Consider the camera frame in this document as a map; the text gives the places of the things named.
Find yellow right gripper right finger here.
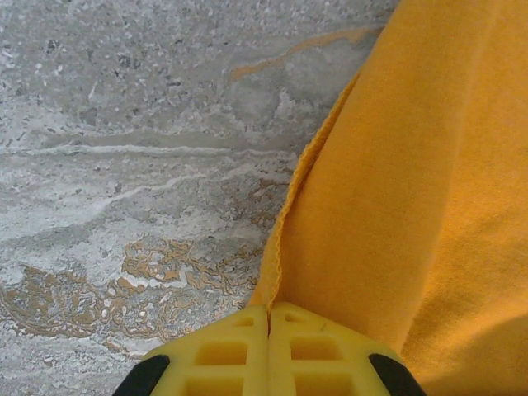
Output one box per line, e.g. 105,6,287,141
267,300,427,396

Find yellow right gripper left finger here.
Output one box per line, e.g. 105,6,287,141
117,304,271,396

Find orange printed t-shirt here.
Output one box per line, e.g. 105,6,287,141
249,0,528,396

